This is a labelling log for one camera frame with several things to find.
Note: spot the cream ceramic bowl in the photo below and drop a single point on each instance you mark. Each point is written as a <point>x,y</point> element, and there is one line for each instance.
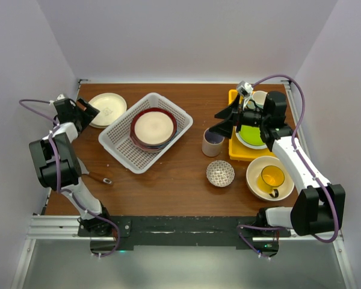
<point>253,171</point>

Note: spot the light blue mug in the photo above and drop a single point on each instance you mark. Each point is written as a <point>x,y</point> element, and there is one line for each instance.
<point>257,100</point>

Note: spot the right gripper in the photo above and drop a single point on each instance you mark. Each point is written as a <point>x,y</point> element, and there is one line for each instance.
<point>233,116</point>

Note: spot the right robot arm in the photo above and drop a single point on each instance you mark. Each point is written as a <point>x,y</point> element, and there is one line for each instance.
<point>319,207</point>

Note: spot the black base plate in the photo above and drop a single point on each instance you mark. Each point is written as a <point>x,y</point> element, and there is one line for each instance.
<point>194,231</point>

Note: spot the blue dotted scalloped plate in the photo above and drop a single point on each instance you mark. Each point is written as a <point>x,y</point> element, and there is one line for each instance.
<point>153,148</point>

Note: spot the red rimmed cream plate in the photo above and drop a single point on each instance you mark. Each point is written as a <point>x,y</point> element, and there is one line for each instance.
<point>153,126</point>

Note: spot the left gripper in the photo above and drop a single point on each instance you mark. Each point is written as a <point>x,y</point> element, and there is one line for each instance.
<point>88,114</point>

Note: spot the purple patterned small bowl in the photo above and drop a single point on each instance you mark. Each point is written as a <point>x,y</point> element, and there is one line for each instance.
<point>220,173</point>

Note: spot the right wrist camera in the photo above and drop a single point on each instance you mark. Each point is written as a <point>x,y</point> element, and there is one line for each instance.
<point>245,90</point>

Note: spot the pink purple mug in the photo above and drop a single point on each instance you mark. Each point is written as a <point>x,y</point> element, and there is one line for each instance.
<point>211,143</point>

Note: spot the pink dotted scalloped plate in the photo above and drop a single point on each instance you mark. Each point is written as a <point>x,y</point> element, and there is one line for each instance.
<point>141,146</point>

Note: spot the lime green plate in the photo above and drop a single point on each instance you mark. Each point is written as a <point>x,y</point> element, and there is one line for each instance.
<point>250,137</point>

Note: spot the yellow plastic tray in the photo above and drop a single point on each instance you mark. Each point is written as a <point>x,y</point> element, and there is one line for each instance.
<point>239,152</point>

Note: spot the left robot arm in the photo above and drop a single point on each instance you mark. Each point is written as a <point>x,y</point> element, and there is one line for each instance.
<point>58,168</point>

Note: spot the yellow glass cup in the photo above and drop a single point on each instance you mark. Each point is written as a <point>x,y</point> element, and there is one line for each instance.
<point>270,179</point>

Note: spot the white plastic basket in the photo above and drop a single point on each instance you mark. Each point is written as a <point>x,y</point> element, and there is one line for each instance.
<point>115,139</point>

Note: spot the spatula with wooden handle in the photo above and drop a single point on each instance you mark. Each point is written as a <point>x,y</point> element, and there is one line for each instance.
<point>95,176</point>

